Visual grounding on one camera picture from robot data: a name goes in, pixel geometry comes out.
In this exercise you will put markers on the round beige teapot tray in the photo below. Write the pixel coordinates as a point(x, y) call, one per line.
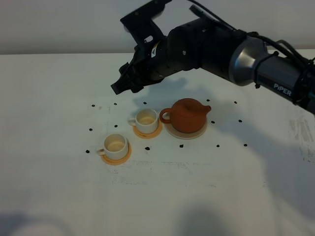
point(185, 136)

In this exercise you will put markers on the wooden coaster front left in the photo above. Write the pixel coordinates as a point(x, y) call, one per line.
point(113, 162)

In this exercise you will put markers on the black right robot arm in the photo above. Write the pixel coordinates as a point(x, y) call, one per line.
point(210, 43)

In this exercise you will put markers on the white teacup front left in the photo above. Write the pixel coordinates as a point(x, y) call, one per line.
point(115, 147)

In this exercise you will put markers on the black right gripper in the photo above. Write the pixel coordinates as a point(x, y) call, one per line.
point(158, 56)

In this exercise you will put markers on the white teacup near teapot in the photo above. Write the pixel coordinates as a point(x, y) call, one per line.
point(145, 121)

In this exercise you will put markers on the brown clay teapot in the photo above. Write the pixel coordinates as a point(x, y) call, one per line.
point(186, 115)

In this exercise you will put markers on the wooden coaster near teapot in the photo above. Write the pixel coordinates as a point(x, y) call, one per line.
point(148, 136)

